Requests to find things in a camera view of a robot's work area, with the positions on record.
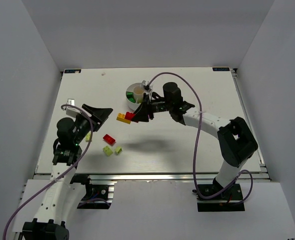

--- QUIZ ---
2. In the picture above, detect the white round divided container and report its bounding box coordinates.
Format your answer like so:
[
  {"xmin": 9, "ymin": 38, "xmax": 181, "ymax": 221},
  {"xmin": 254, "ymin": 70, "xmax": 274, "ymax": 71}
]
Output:
[{"xmin": 125, "ymin": 83, "xmax": 144, "ymax": 112}]

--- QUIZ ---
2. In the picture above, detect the pale green lego brick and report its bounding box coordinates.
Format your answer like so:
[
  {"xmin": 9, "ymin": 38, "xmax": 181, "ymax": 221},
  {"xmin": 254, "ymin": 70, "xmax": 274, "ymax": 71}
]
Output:
[{"xmin": 85, "ymin": 132, "xmax": 93, "ymax": 143}]

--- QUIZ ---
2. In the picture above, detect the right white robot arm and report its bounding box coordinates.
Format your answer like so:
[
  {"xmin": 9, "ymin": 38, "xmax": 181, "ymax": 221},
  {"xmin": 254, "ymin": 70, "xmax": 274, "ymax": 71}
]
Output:
[{"xmin": 131, "ymin": 81, "xmax": 258, "ymax": 200}]

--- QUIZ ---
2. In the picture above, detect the left blue table label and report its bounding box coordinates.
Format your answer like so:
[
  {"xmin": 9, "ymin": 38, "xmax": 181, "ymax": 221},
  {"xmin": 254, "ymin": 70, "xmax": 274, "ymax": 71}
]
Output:
[{"xmin": 63, "ymin": 69, "xmax": 82, "ymax": 74}]

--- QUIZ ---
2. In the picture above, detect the light green sloped lego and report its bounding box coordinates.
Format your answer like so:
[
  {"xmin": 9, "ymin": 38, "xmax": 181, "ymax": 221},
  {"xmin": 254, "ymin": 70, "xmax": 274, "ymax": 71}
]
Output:
[{"xmin": 114, "ymin": 146, "xmax": 123, "ymax": 155}]

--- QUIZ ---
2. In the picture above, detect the blue table label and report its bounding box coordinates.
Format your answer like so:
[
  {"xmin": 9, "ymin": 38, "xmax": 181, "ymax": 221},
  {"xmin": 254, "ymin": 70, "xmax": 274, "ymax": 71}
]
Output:
[
  {"xmin": 212, "ymin": 67, "xmax": 230, "ymax": 72},
  {"xmin": 63, "ymin": 69, "xmax": 82, "ymax": 74}
]

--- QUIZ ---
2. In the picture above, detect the red and orange lego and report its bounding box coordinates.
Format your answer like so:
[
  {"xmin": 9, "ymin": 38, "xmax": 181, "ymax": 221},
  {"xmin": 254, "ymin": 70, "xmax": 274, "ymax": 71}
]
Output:
[{"xmin": 116, "ymin": 112, "xmax": 135, "ymax": 124}]

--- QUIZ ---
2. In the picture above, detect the light green lego brick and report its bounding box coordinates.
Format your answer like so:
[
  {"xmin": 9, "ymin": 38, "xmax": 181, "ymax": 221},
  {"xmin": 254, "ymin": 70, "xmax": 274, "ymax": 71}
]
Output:
[{"xmin": 102, "ymin": 146, "xmax": 114, "ymax": 157}]

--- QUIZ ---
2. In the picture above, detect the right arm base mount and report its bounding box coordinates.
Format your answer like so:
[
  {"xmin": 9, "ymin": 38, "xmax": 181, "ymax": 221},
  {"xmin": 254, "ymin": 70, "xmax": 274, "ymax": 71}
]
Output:
[{"xmin": 192, "ymin": 183, "xmax": 245, "ymax": 213}]

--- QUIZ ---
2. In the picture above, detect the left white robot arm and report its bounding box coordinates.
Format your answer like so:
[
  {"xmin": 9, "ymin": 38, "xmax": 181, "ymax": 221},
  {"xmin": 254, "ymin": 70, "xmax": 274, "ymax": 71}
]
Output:
[{"xmin": 22, "ymin": 104, "xmax": 113, "ymax": 240}]

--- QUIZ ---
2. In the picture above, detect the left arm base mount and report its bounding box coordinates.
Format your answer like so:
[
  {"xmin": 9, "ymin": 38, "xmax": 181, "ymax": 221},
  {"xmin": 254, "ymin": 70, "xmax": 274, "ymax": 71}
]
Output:
[{"xmin": 70, "ymin": 174, "xmax": 111, "ymax": 210}]

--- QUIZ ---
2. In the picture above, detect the red lego brick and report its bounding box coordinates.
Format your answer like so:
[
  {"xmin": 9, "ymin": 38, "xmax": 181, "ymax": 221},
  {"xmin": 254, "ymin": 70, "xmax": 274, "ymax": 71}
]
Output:
[{"xmin": 102, "ymin": 134, "xmax": 116, "ymax": 146}]

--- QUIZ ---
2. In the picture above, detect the right blue table label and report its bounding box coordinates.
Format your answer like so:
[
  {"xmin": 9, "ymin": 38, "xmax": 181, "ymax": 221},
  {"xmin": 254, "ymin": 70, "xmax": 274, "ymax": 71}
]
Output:
[{"xmin": 212, "ymin": 67, "xmax": 230, "ymax": 72}]

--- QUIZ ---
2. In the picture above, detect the green long lego brick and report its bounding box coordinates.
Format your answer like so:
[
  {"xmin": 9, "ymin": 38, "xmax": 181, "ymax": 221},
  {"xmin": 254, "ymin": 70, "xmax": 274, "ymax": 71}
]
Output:
[{"xmin": 125, "ymin": 91, "xmax": 136, "ymax": 103}]

